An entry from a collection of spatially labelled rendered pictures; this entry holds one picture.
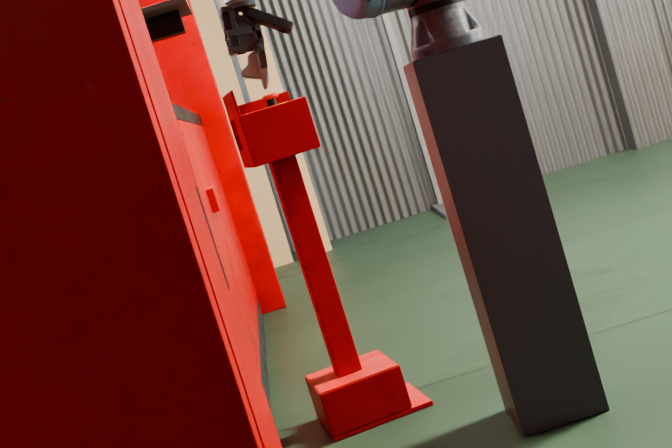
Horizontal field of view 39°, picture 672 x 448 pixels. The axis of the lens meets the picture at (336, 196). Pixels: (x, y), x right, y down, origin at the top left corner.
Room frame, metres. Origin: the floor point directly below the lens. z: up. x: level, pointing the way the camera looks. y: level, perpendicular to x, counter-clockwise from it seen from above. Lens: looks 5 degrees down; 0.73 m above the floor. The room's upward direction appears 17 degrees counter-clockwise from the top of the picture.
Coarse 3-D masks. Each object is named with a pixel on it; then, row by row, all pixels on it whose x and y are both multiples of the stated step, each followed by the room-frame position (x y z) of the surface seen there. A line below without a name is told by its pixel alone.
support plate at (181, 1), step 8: (168, 0) 1.68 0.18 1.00; (176, 0) 1.69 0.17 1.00; (184, 0) 1.69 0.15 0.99; (144, 8) 1.68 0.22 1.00; (152, 8) 1.68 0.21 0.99; (160, 8) 1.68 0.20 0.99; (168, 8) 1.71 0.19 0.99; (176, 8) 1.74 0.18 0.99; (184, 8) 1.77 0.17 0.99; (144, 16) 1.72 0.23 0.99; (152, 16) 1.74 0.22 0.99
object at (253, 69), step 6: (252, 54) 2.26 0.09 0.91; (258, 54) 2.25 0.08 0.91; (252, 60) 2.26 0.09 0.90; (258, 60) 2.27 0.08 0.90; (246, 66) 2.26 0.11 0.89; (252, 66) 2.26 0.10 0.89; (258, 66) 2.26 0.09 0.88; (246, 72) 2.26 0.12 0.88; (252, 72) 2.26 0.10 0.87; (258, 72) 2.26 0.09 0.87; (264, 72) 2.26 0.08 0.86; (264, 78) 2.26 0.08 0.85; (264, 84) 2.27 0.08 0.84
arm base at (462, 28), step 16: (448, 0) 1.85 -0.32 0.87; (464, 0) 1.88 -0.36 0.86; (416, 16) 1.87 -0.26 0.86; (432, 16) 1.85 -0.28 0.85; (448, 16) 1.84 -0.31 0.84; (464, 16) 1.85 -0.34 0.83; (416, 32) 1.87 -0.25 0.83; (432, 32) 1.84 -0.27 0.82; (448, 32) 1.83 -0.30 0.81; (464, 32) 1.83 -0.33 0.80; (480, 32) 1.86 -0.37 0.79; (416, 48) 1.87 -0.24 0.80; (432, 48) 1.84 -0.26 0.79; (448, 48) 1.83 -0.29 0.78
